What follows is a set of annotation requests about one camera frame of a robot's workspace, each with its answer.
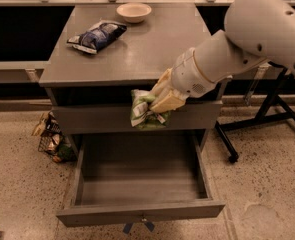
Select closed grey upper drawer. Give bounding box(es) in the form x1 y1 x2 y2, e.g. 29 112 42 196
53 101 222 135

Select black stand with tabletop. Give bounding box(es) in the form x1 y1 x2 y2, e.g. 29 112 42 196
215 68 295 163

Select green jalapeno chip bag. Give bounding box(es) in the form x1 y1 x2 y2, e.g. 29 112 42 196
130 89 170 131

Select grey drawer cabinet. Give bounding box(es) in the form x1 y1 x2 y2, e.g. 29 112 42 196
38 2 233 158

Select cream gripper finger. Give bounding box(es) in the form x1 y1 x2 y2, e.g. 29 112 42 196
149 90 187 113

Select blue chip bag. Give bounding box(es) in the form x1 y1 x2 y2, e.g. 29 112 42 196
67 20 127 55

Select blue tape strips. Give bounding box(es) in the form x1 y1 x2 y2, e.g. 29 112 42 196
122 221 155 234

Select white ceramic bowl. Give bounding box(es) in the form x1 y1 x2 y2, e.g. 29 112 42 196
116 3 152 24

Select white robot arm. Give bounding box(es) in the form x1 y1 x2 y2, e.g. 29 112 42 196
150 0 295 113

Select open grey drawer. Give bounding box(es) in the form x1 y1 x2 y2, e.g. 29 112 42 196
57 131 225 227

